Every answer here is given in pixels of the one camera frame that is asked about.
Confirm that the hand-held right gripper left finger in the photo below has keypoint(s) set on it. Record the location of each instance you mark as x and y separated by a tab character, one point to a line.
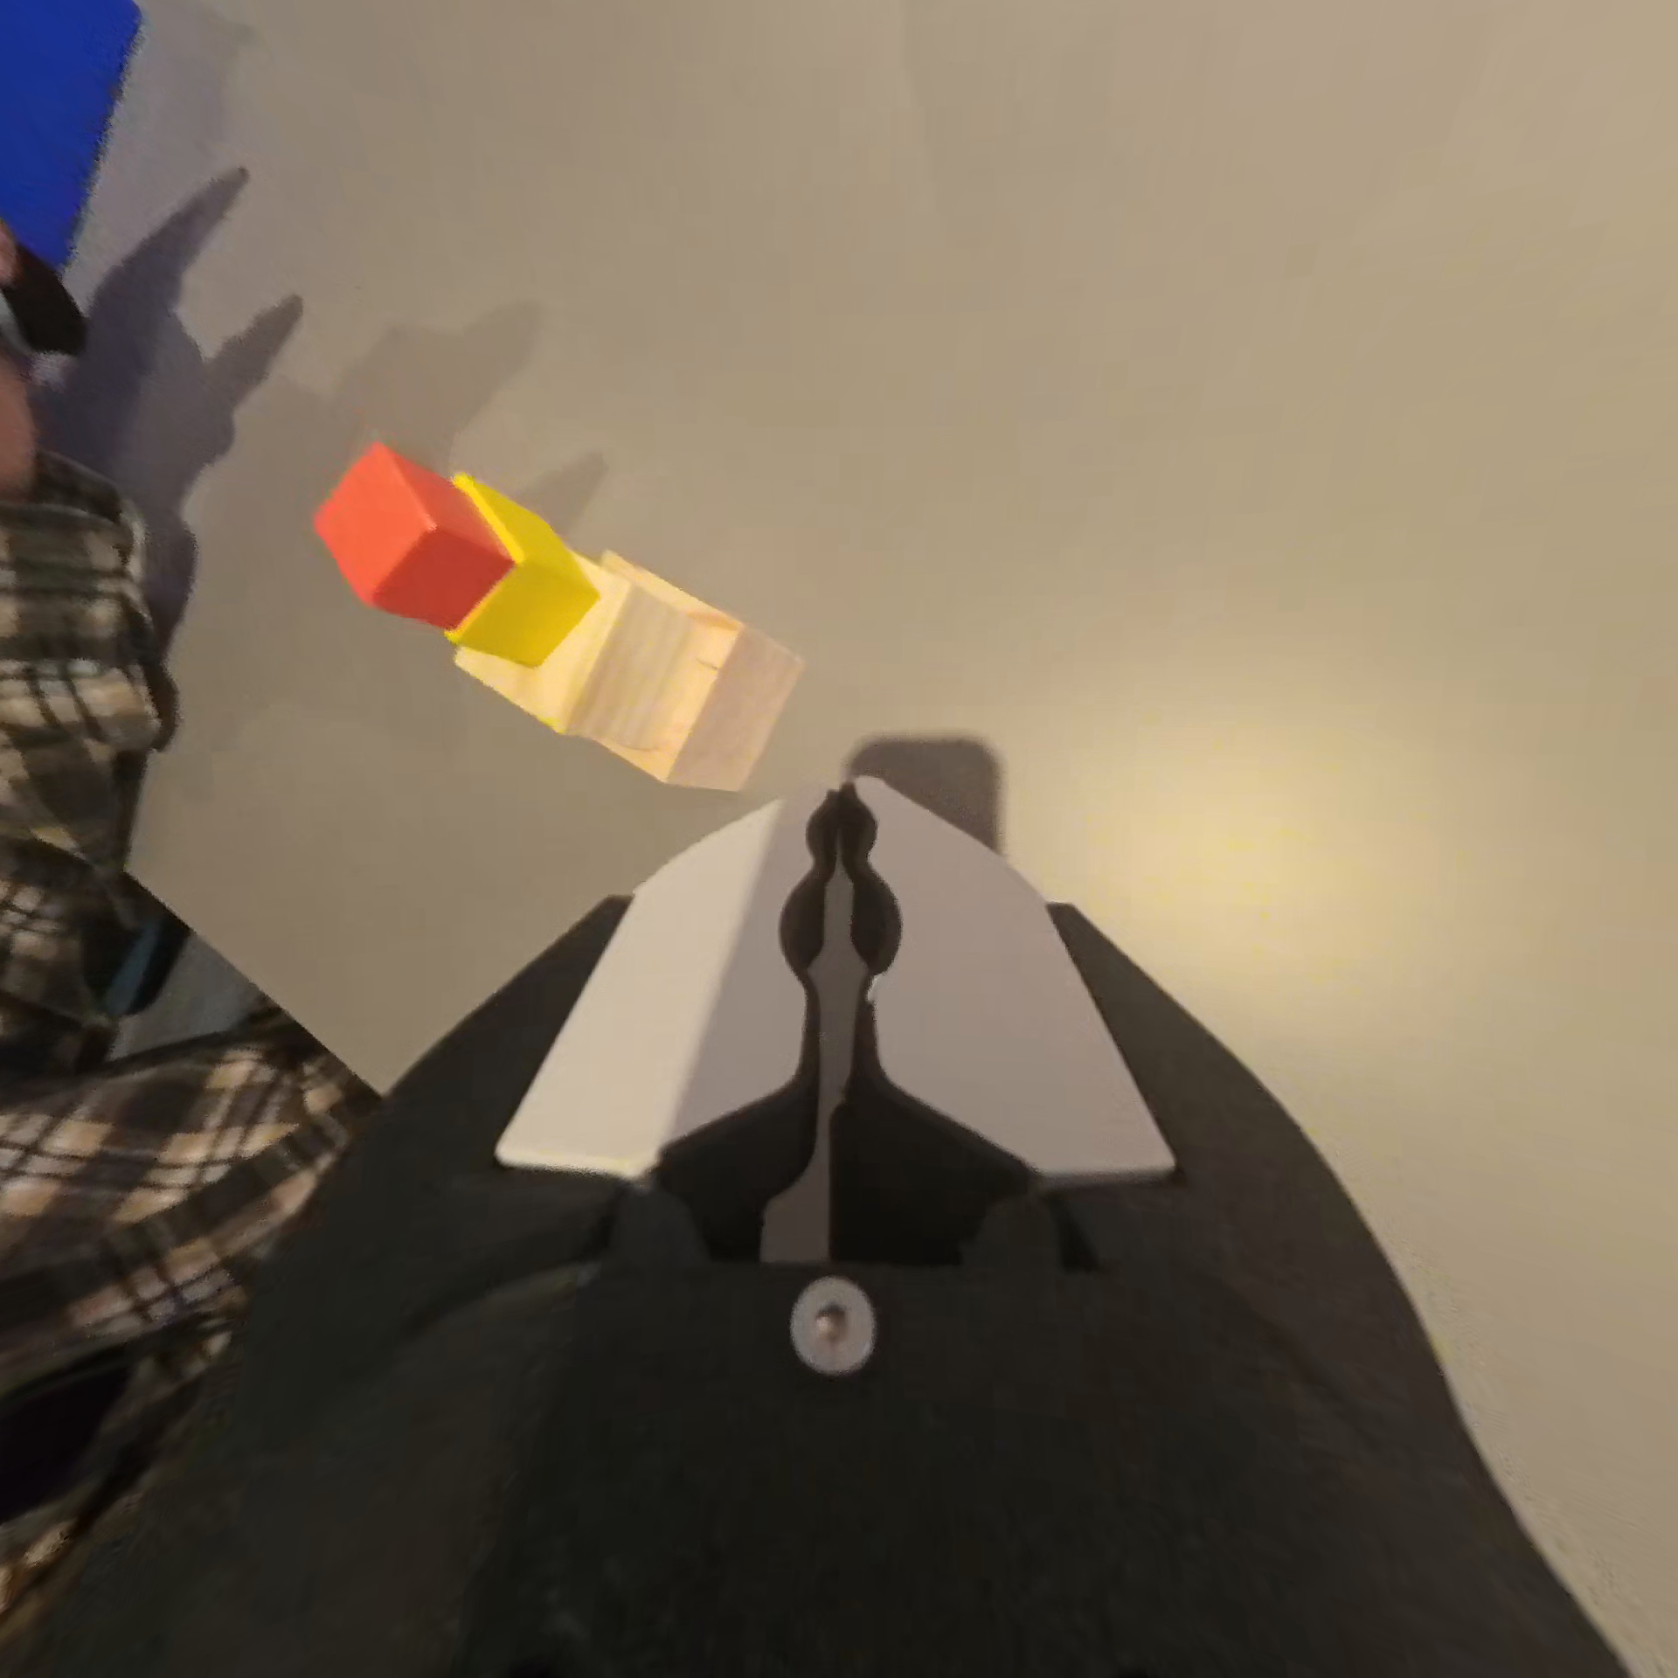
679	1010

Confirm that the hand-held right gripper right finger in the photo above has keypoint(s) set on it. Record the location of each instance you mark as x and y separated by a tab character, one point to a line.
997	1033

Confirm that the large natural wooden cube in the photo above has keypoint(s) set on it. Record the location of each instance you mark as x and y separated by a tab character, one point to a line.
744	709

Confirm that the medium natural wooden cube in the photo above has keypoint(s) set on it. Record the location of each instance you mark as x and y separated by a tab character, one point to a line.
630	671

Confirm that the small red wooden cube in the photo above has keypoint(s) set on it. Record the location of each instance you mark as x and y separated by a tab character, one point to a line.
405	537

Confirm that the yellow wooden cube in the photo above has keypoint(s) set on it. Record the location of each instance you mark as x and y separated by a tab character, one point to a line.
535	607

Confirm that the person's left forearm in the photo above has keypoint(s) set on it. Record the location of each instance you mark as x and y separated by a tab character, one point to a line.
72	679

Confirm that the person's left hand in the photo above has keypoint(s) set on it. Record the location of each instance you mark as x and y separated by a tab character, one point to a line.
12	420

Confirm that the large blue plastic bin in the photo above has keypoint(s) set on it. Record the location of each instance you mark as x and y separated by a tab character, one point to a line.
58	119

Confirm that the blue office chair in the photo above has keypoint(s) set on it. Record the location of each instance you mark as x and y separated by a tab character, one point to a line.
145	970

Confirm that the person's plaid shirt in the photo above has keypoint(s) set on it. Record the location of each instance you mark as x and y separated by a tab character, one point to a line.
130	1181

